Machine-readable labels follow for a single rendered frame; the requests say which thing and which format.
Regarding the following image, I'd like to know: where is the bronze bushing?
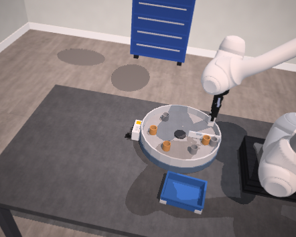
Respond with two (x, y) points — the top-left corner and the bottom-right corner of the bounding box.
(202, 135), (210, 145)
(162, 141), (171, 151)
(149, 125), (157, 135)

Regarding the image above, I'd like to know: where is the grey metal bushing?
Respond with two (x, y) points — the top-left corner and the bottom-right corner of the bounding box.
(209, 136), (218, 147)
(189, 144), (198, 155)
(162, 112), (169, 122)

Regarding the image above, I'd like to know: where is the blue crate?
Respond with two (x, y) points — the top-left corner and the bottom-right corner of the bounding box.
(159, 171), (207, 214)

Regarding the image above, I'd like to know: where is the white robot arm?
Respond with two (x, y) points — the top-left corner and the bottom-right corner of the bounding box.
(201, 35), (296, 197)

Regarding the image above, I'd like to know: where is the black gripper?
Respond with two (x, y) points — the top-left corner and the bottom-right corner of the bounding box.
(208, 89), (230, 127)

